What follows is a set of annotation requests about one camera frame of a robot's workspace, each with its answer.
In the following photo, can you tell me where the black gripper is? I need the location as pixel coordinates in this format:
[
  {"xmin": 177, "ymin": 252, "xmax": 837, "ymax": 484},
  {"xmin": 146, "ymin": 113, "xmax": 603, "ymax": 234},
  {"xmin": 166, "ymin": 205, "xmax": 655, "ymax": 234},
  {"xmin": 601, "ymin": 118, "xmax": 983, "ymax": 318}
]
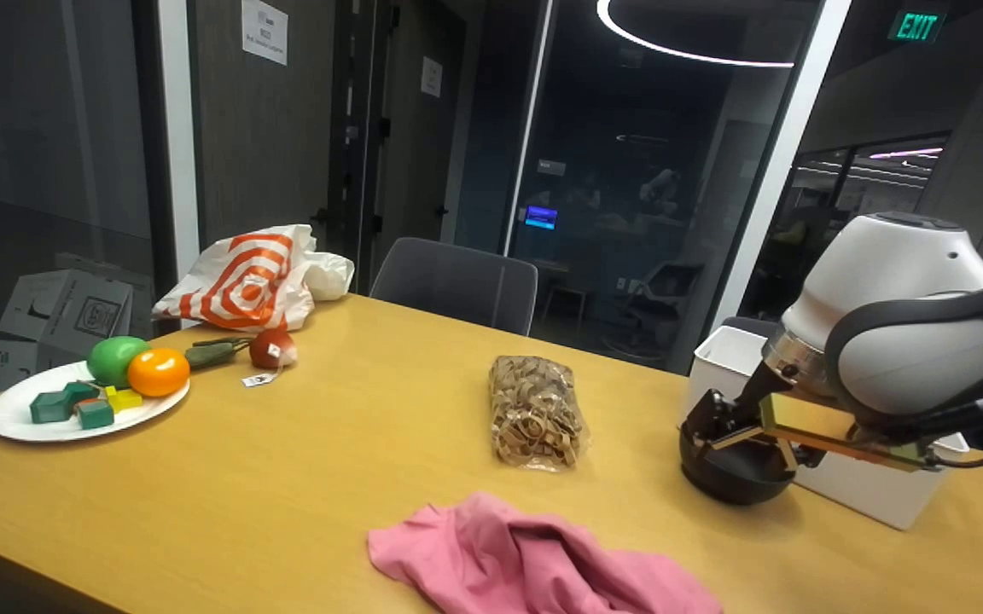
[{"xmin": 700, "ymin": 358, "xmax": 802, "ymax": 475}]

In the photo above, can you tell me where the pink cloth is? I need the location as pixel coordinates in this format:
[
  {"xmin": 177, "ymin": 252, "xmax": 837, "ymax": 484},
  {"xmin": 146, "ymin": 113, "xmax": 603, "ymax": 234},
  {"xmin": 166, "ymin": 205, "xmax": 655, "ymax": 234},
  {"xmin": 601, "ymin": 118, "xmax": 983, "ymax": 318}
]
[{"xmin": 364, "ymin": 492, "xmax": 729, "ymax": 614}]

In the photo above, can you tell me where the white plastic basket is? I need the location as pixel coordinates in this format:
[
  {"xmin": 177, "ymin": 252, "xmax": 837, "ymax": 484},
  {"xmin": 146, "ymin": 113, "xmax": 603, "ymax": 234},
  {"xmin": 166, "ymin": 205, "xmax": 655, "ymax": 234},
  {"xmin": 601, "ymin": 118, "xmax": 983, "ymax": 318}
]
[{"xmin": 684, "ymin": 319, "xmax": 973, "ymax": 536}]

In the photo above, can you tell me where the black bowl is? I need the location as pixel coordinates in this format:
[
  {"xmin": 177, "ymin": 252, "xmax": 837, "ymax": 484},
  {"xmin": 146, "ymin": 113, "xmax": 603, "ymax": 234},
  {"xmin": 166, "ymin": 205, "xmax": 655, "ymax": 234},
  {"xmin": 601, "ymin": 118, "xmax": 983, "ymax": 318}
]
[{"xmin": 676, "ymin": 387, "xmax": 800, "ymax": 508}]

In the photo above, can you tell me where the brown wooden mounting board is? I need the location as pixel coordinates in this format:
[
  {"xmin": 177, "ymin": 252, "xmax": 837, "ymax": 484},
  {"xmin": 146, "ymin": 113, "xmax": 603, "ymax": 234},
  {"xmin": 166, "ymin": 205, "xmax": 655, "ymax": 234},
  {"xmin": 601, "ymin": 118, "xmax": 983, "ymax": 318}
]
[{"xmin": 758, "ymin": 387, "xmax": 940, "ymax": 471}]

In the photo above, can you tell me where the clear bag of snacks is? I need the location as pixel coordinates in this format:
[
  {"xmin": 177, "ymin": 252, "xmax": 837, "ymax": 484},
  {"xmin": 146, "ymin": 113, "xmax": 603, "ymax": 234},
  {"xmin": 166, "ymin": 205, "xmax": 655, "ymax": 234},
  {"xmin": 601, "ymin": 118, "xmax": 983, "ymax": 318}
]
[{"xmin": 486, "ymin": 351, "xmax": 587, "ymax": 475}]

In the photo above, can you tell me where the blue lit display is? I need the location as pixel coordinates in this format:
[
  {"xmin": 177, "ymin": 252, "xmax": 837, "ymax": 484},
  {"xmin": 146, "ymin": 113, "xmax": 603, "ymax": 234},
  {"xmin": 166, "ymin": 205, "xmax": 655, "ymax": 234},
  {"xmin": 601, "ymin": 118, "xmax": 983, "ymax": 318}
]
[{"xmin": 520, "ymin": 200, "xmax": 559, "ymax": 234}]

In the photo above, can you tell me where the dark grey chair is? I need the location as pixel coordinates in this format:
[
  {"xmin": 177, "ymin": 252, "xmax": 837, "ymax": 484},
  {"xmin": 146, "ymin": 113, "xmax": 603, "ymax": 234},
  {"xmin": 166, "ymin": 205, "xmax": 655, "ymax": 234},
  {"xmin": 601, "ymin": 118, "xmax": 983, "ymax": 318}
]
[{"xmin": 364, "ymin": 230, "xmax": 543, "ymax": 336}]

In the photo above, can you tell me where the green exit sign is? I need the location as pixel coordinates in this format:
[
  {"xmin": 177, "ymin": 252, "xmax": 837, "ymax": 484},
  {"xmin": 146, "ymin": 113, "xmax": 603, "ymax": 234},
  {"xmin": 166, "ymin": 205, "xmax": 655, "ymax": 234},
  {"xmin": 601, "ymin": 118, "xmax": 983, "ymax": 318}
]
[{"xmin": 883, "ymin": 10, "xmax": 949, "ymax": 48}]

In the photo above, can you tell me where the white paper notice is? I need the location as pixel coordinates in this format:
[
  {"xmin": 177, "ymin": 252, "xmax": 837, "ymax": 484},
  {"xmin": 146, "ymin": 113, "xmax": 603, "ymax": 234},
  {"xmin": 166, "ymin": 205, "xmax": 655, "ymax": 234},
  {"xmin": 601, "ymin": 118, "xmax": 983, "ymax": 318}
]
[
  {"xmin": 417, "ymin": 55, "xmax": 447, "ymax": 101},
  {"xmin": 239, "ymin": 0, "xmax": 293, "ymax": 69}
]

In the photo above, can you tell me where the red toy apple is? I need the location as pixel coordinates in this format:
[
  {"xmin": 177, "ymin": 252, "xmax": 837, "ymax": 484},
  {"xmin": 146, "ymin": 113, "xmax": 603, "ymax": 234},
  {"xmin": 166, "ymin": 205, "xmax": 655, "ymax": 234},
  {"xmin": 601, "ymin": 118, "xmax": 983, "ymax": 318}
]
[{"xmin": 245, "ymin": 322, "xmax": 300, "ymax": 376}]

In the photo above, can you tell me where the white red target bag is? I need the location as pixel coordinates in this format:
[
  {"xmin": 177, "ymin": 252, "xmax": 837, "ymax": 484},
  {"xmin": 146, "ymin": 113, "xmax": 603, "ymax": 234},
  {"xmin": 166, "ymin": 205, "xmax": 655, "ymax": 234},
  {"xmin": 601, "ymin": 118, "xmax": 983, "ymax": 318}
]
[{"xmin": 149, "ymin": 221, "xmax": 359, "ymax": 333}]

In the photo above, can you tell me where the dark green toy cucumber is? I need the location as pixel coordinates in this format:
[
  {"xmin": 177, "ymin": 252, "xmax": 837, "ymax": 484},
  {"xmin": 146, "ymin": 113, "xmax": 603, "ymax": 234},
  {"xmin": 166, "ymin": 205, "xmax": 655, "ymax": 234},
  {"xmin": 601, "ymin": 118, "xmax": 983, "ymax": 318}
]
[{"xmin": 180, "ymin": 333, "xmax": 248, "ymax": 370}]

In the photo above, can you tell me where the orange toy fruit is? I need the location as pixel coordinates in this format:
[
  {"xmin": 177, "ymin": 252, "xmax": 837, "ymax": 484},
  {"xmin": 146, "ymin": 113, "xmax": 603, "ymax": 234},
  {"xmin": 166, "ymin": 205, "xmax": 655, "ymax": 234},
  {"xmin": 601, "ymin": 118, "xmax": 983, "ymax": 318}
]
[{"xmin": 128, "ymin": 344, "xmax": 194, "ymax": 403}]

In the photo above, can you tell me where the yellow toy block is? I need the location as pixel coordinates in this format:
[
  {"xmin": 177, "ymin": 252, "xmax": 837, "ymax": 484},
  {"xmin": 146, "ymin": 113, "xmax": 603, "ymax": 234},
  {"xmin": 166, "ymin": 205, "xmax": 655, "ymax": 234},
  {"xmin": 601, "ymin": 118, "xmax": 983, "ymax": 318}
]
[{"xmin": 103, "ymin": 386, "xmax": 146, "ymax": 416}]

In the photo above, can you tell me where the green toy fruit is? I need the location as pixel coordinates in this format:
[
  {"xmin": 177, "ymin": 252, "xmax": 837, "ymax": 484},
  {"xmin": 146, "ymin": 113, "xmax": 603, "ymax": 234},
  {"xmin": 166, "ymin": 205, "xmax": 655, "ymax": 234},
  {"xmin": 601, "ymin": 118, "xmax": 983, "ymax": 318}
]
[{"xmin": 85, "ymin": 333, "xmax": 149, "ymax": 387}]

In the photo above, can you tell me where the white plate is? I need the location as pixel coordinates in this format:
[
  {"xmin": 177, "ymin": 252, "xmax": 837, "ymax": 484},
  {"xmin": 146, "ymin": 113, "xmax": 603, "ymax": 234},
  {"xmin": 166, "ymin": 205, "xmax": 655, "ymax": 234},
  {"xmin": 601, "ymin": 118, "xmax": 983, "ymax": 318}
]
[{"xmin": 0, "ymin": 358, "xmax": 194, "ymax": 445}]

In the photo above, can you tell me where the white ring ceiling light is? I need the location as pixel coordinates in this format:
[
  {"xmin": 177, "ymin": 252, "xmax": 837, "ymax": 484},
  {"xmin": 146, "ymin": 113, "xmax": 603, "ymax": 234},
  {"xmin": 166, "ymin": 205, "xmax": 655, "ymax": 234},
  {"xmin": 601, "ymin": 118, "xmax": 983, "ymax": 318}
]
[{"xmin": 593, "ymin": 0, "xmax": 802, "ymax": 73}]

